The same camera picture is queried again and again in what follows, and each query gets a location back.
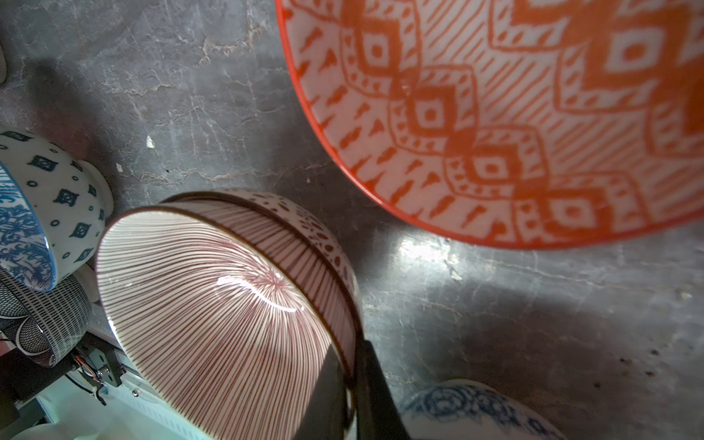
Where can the orange diamond pattern bowl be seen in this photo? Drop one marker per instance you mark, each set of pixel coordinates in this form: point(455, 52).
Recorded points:
point(509, 124)

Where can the blue floral bowl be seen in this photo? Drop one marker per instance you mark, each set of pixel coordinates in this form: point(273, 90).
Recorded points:
point(464, 409)
point(53, 210)

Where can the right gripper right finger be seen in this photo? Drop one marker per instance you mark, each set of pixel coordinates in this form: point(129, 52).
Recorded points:
point(377, 414)

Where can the pink striped bowl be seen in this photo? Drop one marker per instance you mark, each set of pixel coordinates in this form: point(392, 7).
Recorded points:
point(230, 303)

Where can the dark flower pattern bowl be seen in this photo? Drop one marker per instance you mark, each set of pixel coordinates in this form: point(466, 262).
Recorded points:
point(45, 327)

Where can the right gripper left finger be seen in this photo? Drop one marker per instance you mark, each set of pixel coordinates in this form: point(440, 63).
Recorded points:
point(326, 415)

